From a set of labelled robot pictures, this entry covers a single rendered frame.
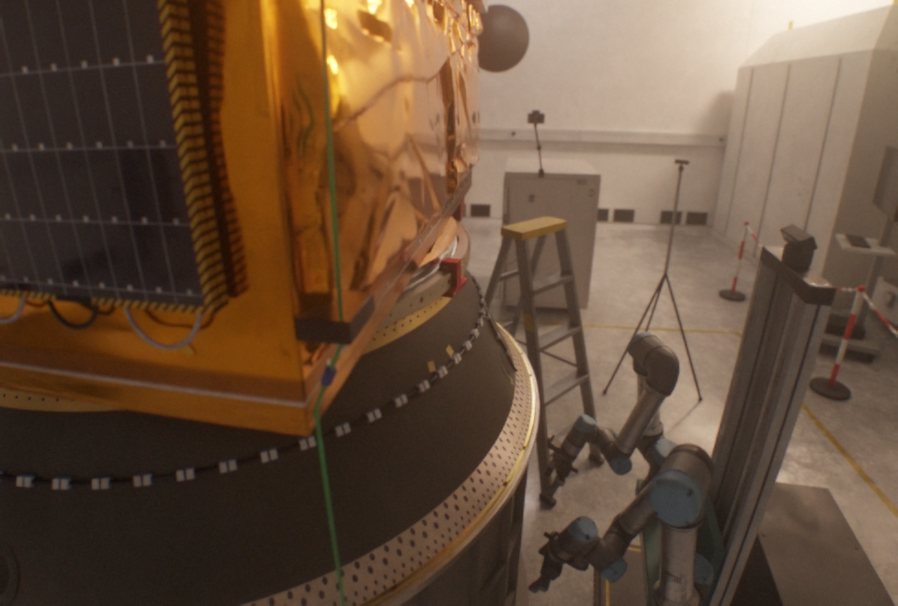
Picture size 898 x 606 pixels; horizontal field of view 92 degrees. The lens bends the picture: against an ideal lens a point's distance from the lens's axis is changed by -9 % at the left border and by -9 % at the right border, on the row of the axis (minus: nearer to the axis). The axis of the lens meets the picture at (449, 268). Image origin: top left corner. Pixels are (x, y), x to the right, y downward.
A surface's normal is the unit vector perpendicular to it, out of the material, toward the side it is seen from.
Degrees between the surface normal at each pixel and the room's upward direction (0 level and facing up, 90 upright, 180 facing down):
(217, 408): 90
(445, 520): 43
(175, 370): 90
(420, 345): 62
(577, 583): 0
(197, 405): 90
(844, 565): 0
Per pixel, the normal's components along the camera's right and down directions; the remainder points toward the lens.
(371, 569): 0.41, -0.51
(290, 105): 0.69, 0.23
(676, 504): -0.64, 0.13
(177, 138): -0.15, 0.33
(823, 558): 0.00, -0.94
